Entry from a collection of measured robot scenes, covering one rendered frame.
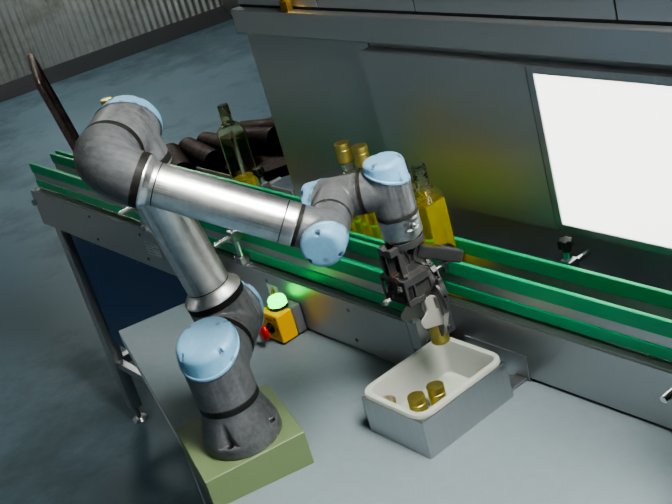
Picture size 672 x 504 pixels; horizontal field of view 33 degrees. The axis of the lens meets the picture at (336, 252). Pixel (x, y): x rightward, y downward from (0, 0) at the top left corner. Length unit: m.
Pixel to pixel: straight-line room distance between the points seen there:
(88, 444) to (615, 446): 2.35
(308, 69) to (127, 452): 1.66
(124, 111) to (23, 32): 6.91
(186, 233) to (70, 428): 2.14
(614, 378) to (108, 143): 0.96
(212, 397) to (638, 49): 0.94
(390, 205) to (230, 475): 0.57
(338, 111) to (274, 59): 0.23
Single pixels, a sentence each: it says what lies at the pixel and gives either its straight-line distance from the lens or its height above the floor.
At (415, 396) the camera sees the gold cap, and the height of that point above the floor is 0.81.
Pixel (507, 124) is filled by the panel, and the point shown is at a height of 1.19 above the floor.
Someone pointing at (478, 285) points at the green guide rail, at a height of 0.92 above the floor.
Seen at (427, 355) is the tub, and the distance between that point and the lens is 2.25.
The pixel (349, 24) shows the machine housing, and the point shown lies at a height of 1.37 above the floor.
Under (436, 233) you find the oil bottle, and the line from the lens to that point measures 2.30.
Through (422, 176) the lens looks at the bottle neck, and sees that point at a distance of 2.27.
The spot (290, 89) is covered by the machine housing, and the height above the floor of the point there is 1.19.
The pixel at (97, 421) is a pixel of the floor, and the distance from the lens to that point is 4.14.
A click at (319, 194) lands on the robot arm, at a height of 1.25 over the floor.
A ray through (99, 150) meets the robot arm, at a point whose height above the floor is 1.44.
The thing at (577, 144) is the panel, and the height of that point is 1.17.
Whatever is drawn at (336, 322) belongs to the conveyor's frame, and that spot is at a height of 0.81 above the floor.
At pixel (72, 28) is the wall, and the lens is 8.97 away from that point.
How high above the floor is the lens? 1.99
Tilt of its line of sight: 25 degrees down
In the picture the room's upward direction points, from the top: 16 degrees counter-clockwise
